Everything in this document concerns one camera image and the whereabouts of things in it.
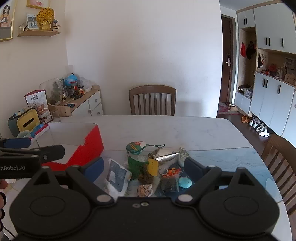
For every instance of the light blue round item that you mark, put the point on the light blue round item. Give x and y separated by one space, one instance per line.
185 182

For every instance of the beige slippers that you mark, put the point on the beige slippers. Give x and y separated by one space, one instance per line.
232 107

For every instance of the white wooden sideboard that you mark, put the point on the white wooden sideboard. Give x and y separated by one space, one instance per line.
92 102

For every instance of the silver door lock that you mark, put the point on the silver door lock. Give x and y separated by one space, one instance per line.
228 60

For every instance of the red white snack bag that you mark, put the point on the red white snack bag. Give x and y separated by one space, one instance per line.
39 104

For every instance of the light wooden toy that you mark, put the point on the light wooden toy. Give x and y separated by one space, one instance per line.
290 76

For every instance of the person's left hand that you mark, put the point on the person's left hand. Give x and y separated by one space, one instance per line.
2 184

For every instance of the silver snack packet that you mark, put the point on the silver snack packet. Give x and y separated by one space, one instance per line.
164 154

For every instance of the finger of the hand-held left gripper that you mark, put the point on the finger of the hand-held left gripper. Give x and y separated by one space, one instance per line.
18 143
50 153

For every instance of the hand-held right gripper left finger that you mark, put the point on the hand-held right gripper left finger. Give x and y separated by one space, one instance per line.
94 167

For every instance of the golden ornament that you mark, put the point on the golden ornament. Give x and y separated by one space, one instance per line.
45 17

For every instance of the dark wooden door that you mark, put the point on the dark wooden door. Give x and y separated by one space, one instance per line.
226 41

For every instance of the white wet wipes packet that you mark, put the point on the white wet wipes packet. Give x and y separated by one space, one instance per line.
115 176

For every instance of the red hanging item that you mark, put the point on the red hanging item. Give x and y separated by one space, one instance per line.
243 49

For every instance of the large framed picture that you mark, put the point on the large framed picture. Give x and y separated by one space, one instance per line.
5 20

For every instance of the blue ball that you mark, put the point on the blue ball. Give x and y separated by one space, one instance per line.
71 80

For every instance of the yellow tag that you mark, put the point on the yellow tag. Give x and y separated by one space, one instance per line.
152 166

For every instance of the green clear packet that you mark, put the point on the green clear packet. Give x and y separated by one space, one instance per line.
135 165

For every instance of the tiger striped item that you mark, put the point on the tiger striped item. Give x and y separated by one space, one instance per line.
144 190

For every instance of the white hallway cabinet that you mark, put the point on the white hallway cabinet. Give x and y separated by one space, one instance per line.
270 99

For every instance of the small framed picture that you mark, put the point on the small framed picture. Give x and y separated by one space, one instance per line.
38 4

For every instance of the photo card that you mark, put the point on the photo card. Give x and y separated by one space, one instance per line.
32 22

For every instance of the white sneakers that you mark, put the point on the white sneakers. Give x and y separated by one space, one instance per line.
261 128

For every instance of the clear plastic bag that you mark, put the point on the clear plastic bag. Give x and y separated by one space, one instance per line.
87 82

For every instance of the orange shoes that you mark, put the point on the orange shoes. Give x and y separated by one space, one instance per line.
245 119

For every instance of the patterned door rug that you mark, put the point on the patterned door rug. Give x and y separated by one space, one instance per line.
223 109

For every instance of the dark hanging bag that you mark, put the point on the dark hanging bag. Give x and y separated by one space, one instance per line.
250 49

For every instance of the clear bag with orange bits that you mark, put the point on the clear bag with orange bits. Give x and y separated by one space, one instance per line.
170 183

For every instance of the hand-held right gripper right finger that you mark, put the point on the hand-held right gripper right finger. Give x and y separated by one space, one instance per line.
193 169

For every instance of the small white pouch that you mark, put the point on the small white pouch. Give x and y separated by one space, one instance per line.
182 157

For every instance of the grey plastic bag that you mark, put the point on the grey plastic bag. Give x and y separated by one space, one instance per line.
248 92

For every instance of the yellow teal tissue box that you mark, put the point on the yellow teal tissue box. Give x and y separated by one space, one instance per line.
25 120

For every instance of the light green mug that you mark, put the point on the light green mug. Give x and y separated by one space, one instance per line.
23 134

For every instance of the wooden wall shelf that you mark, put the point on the wooden wall shelf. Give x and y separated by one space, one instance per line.
39 33

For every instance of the red shelf item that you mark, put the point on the red shelf item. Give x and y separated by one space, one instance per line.
272 67

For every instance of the red white flat tray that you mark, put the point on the red white flat tray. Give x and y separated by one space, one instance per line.
41 131

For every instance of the dark sauce jar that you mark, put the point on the dark sauce jar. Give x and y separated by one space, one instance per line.
72 91
81 90

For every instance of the brown fuzzy item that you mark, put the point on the brown fuzzy item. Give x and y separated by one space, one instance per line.
146 178

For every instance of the wooden dining chair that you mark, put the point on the wooden dining chair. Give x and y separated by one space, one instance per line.
152 89
277 148

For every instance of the clear plastic container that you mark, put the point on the clear plastic container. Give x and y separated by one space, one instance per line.
54 90

